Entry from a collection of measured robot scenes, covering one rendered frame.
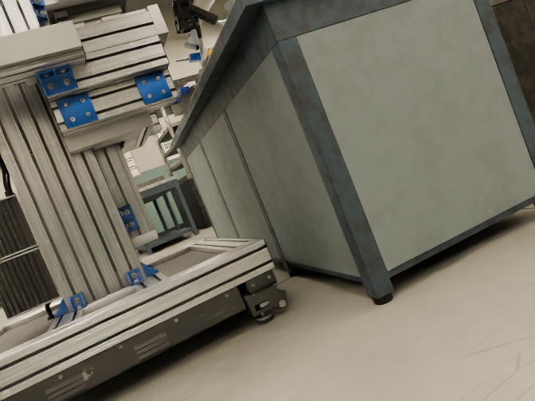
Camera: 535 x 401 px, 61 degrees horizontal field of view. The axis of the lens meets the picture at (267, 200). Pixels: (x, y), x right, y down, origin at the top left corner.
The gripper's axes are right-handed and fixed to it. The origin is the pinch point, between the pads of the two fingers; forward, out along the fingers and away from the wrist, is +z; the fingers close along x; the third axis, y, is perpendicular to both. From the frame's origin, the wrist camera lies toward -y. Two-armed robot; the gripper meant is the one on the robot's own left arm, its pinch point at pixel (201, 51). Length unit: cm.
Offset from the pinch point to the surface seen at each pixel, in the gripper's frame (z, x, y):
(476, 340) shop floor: 78, 124, -7
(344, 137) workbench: 41, 86, -10
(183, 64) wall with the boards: -127, -766, -139
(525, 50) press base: 24, 16, -148
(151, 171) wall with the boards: 68, -722, -24
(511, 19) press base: 9, 14, -145
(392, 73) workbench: 28, 84, -27
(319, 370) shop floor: 83, 105, 15
